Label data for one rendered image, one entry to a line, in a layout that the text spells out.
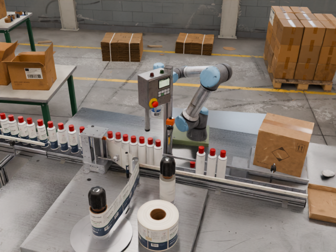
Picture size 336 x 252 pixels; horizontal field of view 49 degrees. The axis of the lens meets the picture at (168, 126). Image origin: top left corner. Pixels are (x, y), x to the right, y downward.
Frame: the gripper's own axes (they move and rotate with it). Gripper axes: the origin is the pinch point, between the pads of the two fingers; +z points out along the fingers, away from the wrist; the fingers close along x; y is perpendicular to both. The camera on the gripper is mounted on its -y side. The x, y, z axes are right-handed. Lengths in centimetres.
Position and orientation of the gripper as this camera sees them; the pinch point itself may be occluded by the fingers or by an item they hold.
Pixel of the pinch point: (155, 109)
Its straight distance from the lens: 270.8
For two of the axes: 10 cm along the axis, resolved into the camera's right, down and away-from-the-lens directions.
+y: 9.9, 0.7, -0.9
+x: 1.2, -5.2, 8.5
